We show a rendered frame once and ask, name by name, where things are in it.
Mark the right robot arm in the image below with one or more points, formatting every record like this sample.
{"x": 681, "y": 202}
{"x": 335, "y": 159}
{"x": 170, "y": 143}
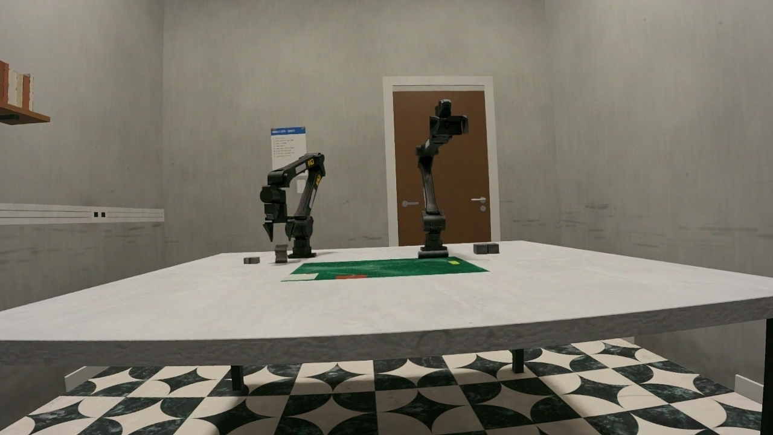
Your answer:
{"x": 271, "y": 193}

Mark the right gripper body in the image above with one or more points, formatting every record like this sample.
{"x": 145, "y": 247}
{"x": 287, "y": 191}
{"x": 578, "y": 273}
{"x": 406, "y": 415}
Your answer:
{"x": 283, "y": 219}

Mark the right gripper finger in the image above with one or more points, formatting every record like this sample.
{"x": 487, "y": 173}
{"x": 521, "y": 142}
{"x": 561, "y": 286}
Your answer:
{"x": 269, "y": 229}
{"x": 290, "y": 228}

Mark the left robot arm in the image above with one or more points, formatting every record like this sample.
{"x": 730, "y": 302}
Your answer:
{"x": 433, "y": 220}

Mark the green mat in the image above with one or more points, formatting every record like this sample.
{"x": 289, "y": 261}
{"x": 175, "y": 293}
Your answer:
{"x": 363, "y": 269}

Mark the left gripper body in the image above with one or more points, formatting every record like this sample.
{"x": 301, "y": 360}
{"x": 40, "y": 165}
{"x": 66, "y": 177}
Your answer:
{"x": 452, "y": 123}

